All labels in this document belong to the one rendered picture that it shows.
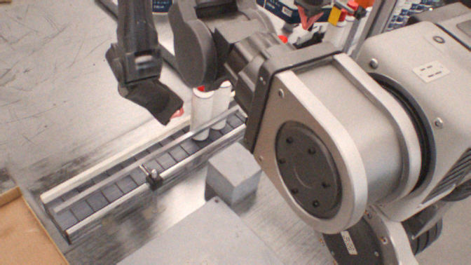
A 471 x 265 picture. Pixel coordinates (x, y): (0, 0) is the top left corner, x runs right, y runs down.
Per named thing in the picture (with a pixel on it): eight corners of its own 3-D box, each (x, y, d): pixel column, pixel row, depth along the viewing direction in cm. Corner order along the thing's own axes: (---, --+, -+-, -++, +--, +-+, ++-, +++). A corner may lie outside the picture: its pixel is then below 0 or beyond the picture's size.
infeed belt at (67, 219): (415, 5, 184) (420, -3, 181) (432, 15, 180) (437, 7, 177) (47, 213, 98) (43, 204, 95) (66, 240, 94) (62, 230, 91)
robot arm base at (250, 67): (249, 156, 46) (270, 71, 37) (212, 106, 50) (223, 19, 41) (311, 131, 50) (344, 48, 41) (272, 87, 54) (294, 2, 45)
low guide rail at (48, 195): (339, 38, 150) (341, 34, 148) (342, 40, 149) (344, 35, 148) (41, 200, 93) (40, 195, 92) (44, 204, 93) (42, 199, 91)
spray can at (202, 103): (200, 123, 117) (206, 65, 101) (212, 135, 114) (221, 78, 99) (185, 132, 114) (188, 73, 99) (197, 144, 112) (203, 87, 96)
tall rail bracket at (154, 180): (146, 191, 106) (144, 149, 94) (163, 212, 103) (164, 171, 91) (134, 198, 104) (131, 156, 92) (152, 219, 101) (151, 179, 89)
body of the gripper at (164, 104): (158, 78, 96) (139, 66, 90) (186, 104, 92) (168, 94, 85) (139, 99, 97) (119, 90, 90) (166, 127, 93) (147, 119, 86)
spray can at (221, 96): (216, 113, 120) (225, 56, 105) (229, 125, 118) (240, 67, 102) (202, 122, 117) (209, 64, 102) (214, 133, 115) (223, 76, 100)
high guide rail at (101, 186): (362, 37, 143) (363, 34, 141) (364, 38, 142) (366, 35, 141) (54, 211, 86) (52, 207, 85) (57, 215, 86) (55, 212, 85)
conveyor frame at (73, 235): (412, 5, 185) (417, -4, 181) (434, 18, 180) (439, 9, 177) (45, 212, 99) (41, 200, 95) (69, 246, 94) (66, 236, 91)
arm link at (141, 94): (120, 102, 82) (143, 85, 81) (107, 76, 85) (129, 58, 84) (141, 112, 88) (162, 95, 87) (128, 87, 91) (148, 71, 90)
